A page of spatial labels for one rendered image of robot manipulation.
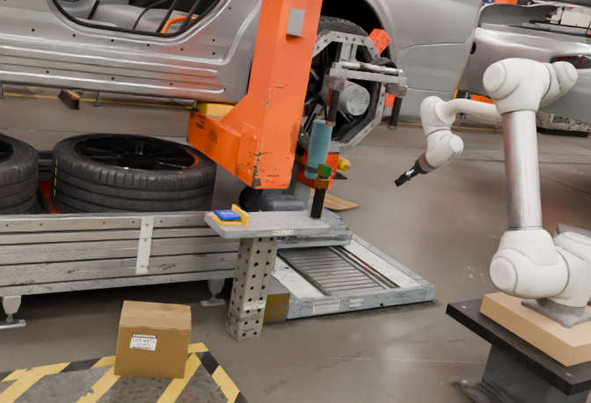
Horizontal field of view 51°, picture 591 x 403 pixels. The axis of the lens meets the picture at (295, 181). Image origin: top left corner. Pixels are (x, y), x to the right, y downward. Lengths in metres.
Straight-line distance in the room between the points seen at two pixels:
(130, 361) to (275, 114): 0.97
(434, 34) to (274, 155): 1.36
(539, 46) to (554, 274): 3.22
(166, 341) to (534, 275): 1.14
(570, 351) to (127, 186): 1.58
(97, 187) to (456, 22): 2.03
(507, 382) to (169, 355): 1.13
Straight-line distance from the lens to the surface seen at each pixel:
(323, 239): 3.10
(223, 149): 2.54
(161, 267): 2.39
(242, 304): 2.28
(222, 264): 2.49
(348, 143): 2.96
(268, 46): 2.27
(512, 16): 6.50
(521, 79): 2.08
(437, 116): 2.59
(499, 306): 2.23
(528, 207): 2.06
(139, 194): 2.38
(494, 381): 2.37
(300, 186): 3.07
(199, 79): 2.69
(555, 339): 2.12
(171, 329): 2.02
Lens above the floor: 1.17
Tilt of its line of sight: 15 degrees down
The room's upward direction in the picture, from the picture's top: 10 degrees clockwise
